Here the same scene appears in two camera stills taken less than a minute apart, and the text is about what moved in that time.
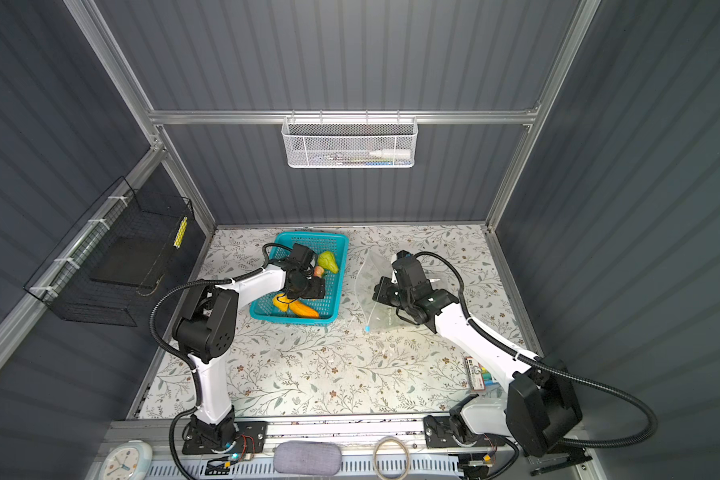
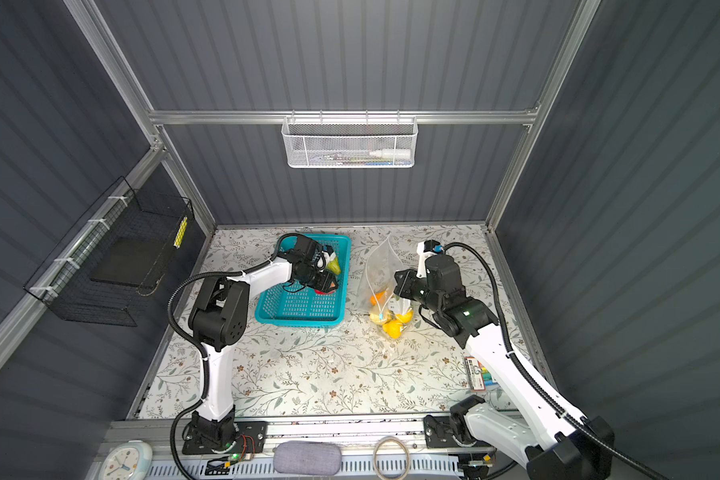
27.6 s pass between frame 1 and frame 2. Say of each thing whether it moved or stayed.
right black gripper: moved
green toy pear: stayed
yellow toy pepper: moved
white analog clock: stayed
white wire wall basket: stayed
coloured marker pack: stayed
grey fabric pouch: stayed
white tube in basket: stayed
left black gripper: moved
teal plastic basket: stayed
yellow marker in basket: stayed
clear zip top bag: moved
